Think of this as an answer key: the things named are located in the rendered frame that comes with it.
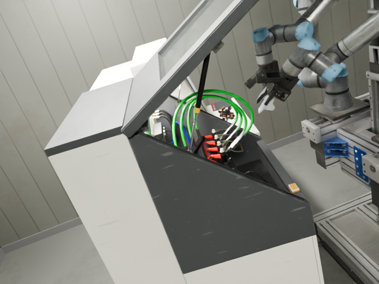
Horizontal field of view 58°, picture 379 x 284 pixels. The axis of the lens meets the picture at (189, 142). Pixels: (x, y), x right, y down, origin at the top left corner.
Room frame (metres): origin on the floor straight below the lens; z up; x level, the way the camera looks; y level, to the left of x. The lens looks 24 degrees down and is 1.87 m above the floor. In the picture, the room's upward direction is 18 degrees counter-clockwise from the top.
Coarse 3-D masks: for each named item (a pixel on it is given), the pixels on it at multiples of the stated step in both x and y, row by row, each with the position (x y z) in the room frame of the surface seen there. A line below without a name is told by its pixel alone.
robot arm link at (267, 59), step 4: (256, 56) 1.55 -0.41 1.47; (260, 56) 1.52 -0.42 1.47; (264, 56) 1.51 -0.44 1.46; (268, 56) 1.51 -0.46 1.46; (272, 56) 1.53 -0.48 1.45; (260, 60) 1.53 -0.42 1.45; (264, 60) 1.52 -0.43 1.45; (268, 60) 1.51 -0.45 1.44; (272, 60) 1.52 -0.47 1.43; (260, 64) 1.53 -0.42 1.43; (264, 64) 1.52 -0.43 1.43
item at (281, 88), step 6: (282, 72) 1.34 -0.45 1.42; (288, 78) 1.35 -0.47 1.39; (294, 78) 1.33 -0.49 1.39; (270, 84) 1.39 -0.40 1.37; (276, 84) 1.35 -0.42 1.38; (282, 84) 1.36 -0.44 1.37; (288, 84) 1.35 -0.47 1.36; (294, 84) 1.34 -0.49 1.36; (270, 90) 1.36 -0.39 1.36; (276, 90) 1.35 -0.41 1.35; (282, 90) 1.34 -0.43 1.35; (288, 90) 1.36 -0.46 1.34; (276, 96) 1.37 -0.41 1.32; (282, 96) 1.35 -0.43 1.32
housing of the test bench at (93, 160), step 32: (128, 64) 2.39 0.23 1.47; (96, 96) 1.62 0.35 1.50; (128, 96) 1.44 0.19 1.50; (64, 128) 1.27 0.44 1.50; (96, 128) 1.15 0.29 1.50; (64, 160) 1.11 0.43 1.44; (96, 160) 1.11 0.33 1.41; (128, 160) 1.10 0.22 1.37; (96, 192) 1.11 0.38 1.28; (128, 192) 1.10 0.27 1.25; (96, 224) 1.11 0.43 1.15; (128, 224) 1.11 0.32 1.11; (160, 224) 1.10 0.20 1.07; (128, 256) 1.11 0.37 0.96; (160, 256) 1.10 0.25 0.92
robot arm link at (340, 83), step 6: (342, 66) 1.64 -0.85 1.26; (342, 72) 1.62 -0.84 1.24; (318, 78) 1.69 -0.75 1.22; (336, 78) 1.62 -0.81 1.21; (342, 78) 1.62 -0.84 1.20; (318, 84) 1.70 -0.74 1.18; (324, 84) 1.67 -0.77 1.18; (330, 84) 1.64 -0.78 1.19; (336, 84) 1.62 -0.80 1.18; (342, 84) 1.62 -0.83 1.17; (348, 84) 1.64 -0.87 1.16; (330, 90) 1.65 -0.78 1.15; (336, 90) 1.63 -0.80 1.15; (342, 90) 1.62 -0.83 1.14
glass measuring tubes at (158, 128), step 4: (156, 124) 1.59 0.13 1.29; (160, 124) 1.57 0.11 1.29; (156, 128) 1.53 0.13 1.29; (160, 128) 1.51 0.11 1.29; (156, 132) 1.48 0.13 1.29; (160, 132) 1.46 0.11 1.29; (156, 136) 1.45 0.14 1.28; (160, 136) 1.45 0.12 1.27; (164, 136) 1.58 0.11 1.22; (164, 140) 1.51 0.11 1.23
